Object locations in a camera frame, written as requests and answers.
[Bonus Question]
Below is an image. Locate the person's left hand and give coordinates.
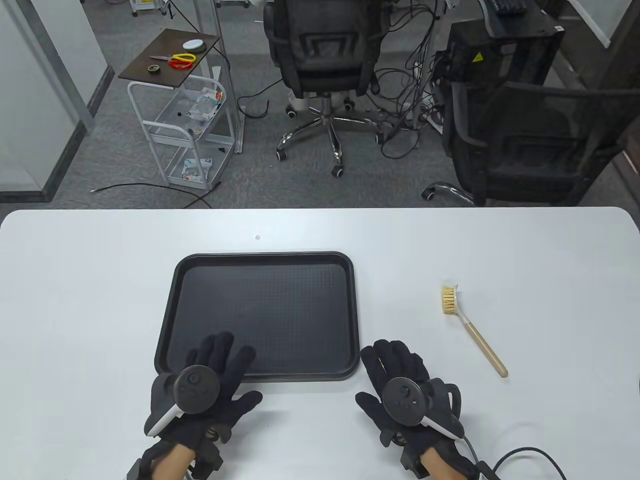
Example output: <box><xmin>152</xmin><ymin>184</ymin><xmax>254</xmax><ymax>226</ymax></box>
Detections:
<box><xmin>145</xmin><ymin>331</ymin><xmax>263</xmax><ymax>461</ymax></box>

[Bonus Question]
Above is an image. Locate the person's right hand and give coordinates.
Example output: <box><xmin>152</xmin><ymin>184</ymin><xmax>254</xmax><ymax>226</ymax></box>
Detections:
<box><xmin>355</xmin><ymin>339</ymin><xmax>473</xmax><ymax>473</ymax></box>

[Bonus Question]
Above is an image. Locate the black plastic tray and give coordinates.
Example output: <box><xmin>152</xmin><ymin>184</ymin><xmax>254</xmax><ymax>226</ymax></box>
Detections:
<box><xmin>154</xmin><ymin>251</ymin><xmax>362</xmax><ymax>382</ymax></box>

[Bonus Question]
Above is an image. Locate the wooden handle pot brush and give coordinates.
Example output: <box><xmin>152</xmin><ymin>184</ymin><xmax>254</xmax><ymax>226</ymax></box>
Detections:
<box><xmin>441</xmin><ymin>284</ymin><xmax>509</xmax><ymax>379</ymax></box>

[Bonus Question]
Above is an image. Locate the person's right forearm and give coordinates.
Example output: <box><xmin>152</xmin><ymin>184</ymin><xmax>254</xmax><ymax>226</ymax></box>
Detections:
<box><xmin>420</xmin><ymin>447</ymin><xmax>453</xmax><ymax>480</ymax></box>

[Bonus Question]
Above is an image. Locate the clear plastic packet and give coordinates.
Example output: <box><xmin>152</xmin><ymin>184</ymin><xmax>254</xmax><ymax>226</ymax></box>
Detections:
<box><xmin>181</xmin><ymin>157</ymin><xmax>213</xmax><ymax>182</ymax></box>
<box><xmin>185</xmin><ymin>86</ymin><xmax>224</xmax><ymax>121</ymax></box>

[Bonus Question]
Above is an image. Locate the black mesh office chair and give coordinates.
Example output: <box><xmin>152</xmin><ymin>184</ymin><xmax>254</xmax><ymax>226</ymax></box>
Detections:
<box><xmin>421</xmin><ymin>80</ymin><xmax>640</xmax><ymax>207</ymax></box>

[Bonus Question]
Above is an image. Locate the white metal desk leg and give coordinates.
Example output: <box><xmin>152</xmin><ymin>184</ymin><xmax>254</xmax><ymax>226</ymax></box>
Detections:
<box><xmin>192</xmin><ymin>0</ymin><xmax>246</xmax><ymax>154</ymax></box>

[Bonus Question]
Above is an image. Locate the white cart with brown top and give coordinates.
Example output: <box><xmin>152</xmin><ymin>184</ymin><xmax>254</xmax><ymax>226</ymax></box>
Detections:
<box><xmin>118</xmin><ymin>28</ymin><xmax>236</xmax><ymax>192</ymax></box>

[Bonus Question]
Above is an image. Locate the black padded office chair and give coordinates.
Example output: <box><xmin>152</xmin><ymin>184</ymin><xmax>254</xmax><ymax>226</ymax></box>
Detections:
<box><xmin>262</xmin><ymin>0</ymin><xmax>393</xmax><ymax>178</ymax></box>

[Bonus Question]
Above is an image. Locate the black computer tower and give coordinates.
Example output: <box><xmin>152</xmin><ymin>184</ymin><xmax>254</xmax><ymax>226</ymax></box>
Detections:
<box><xmin>442</xmin><ymin>5</ymin><xmax>567</xmax><ymax>93</ymax></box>

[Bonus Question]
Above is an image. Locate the black keyboard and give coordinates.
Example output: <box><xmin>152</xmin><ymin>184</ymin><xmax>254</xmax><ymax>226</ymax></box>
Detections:
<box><xmin>486</xmin><ymin>0</ymin><xmax>528</xmax><ymax>16</ymax></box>

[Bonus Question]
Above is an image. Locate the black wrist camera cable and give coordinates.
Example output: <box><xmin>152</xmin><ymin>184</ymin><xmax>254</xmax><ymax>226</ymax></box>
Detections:
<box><xmin>462</xmin><ymin>434</ymin><xmax>568</xmax><ymax>480</ymax></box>

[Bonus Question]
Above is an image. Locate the thin black floor cable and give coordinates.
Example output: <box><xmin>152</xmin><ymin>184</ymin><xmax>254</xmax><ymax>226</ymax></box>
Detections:
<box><xmin>90</xmin><ymin>183</ymin><xmax>213</xmax><ymax>209</ymax></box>

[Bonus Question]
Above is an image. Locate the tangle of black cables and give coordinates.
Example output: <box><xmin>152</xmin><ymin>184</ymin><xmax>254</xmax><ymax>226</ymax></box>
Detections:
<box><xmin>370</xmin><ymin>0</ymin><xmax>451</xmax><ymax>161</ymax></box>

